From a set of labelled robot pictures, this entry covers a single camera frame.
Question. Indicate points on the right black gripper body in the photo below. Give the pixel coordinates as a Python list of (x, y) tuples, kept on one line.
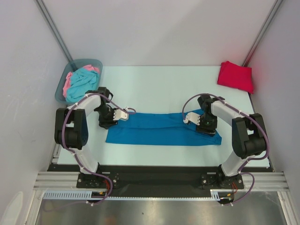
[(206, 131)]

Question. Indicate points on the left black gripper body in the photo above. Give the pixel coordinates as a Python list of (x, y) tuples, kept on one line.
[(106, 115)]

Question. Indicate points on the dark blue t shirt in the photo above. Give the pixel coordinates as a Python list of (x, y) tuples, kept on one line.
[(159, 129)]

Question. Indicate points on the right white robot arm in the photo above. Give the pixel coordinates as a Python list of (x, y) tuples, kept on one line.
[(249, 136)]

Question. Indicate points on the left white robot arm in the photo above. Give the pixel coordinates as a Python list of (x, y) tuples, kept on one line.
[(71, 127)]

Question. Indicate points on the light blue t shirt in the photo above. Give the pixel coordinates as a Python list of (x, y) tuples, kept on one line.
[(82, 86)]

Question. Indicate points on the pink t shirt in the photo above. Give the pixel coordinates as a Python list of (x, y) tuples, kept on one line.
[(68, 82)]

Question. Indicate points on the folded red t shirt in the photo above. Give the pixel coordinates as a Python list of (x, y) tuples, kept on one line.
[(237, 77)]

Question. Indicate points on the teal plastic basket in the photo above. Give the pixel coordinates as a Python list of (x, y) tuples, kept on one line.
[(71, 67)]

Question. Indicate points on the black front mat strip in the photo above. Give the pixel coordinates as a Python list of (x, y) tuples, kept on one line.
[(156, 192)]

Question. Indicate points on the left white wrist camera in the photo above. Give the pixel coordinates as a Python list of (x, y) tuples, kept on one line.
[(123, 114)]

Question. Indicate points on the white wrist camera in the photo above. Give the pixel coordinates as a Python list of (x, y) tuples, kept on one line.
[(123, 114), (192, 117)]

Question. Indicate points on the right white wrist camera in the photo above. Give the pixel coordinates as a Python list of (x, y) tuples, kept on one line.
[(192, 117)]

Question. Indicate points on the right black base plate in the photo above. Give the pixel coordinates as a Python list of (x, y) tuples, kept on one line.
[(219, 181)]

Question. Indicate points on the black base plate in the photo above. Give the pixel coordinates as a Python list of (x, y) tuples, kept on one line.
[(219, 181), (89, 181)]

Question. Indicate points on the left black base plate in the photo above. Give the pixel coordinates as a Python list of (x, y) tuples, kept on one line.
[(89, 181)]

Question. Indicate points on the right slotted cable duct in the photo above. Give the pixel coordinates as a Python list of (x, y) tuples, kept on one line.
[(220, 194)]

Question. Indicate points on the slotted cable duct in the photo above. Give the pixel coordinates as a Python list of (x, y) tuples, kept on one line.
[(77, 195), (220, 194)]

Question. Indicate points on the aluminium front rail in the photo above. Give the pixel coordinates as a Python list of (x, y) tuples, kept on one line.
[(258, 181)]

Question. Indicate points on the left slotted cable duct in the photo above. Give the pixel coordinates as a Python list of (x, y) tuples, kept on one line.
[(77, 195)]

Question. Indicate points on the left aluminium corner post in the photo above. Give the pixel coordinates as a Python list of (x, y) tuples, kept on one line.
[(53, 28)]

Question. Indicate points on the aluminium corner post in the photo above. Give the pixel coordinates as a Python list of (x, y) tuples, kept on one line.
[(53, 28), (263, 31)]

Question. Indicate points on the right aluminium corner post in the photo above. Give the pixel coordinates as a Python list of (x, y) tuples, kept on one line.
[(263, 31)]

